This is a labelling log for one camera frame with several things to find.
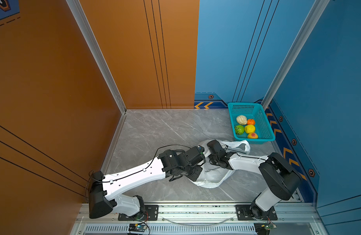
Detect white plastic bag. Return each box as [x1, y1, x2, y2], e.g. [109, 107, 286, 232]
[192, 140, 251, 189]

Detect green apple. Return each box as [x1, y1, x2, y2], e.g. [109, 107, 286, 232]
[234, 125, 245, 136]

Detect red yellow peach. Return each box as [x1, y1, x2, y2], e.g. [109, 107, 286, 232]
[248, 132, 258, 139]

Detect yellow fruit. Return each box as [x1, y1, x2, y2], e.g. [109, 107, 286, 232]
[245, 124, 256, 135]

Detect beige round fruit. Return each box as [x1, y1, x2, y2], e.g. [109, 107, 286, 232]
[236, 115, 248, 125]

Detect orange tangerine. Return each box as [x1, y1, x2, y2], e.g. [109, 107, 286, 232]
[247, 119, 256, 125]

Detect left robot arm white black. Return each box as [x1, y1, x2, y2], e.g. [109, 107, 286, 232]
[88, 146, 206, 219]

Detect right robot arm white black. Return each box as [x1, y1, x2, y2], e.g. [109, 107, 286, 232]
[207, 140, 302, 220]

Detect teal plastic basket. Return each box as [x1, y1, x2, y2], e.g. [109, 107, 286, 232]
[228, 102, 275, 145]

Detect green circuit board left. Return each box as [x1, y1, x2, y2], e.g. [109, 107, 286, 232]
[128, 223, 149, 235]

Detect green circuit board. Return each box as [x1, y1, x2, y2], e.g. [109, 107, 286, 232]
[260, 224, 276, 232]
[128, 223, 149, 235]

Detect green circuit board right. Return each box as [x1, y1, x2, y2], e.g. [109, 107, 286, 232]
[260, 224, 276, 232]

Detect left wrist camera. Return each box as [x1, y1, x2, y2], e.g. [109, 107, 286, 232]
[197, 146, 205, 154]

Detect aluminium corner post left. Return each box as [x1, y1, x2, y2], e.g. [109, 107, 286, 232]
[66, 0, 127, 115]

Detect aluminium corner post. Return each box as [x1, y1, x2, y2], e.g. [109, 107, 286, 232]
[261, 0, 330, 110]
[66, 0, 127, 115]

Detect aluminium corner post right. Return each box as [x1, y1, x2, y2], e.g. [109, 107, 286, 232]
[261, 0, 330, 110]

